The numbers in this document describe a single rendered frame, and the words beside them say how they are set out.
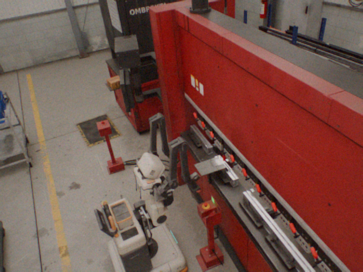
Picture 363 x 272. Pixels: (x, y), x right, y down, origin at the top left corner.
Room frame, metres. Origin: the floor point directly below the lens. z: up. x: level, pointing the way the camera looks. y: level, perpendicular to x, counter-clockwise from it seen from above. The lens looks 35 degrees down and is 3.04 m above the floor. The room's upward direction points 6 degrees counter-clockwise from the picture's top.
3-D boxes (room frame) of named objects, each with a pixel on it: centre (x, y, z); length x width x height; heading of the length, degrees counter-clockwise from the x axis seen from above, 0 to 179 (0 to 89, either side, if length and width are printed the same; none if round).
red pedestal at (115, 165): (3.62, 1.07, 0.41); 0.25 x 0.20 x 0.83; 108
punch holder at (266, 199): (1.62, -0.61, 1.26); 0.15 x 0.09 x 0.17; 18
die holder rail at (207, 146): (2.88, -0.20, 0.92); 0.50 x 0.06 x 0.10; 18
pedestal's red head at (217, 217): (1.95, -0.16, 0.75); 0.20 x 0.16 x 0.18; 18
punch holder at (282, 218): (1.43, -0.67, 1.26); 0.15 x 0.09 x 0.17; 18
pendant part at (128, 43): (3.40, 0.51, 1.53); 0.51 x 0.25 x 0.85; 7
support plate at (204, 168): (2.31, -0.23, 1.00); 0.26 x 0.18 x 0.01; 108
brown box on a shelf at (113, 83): (4.42, 0.95, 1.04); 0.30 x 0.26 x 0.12; 23
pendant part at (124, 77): (3.34, 0.59, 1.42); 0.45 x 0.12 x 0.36; 7
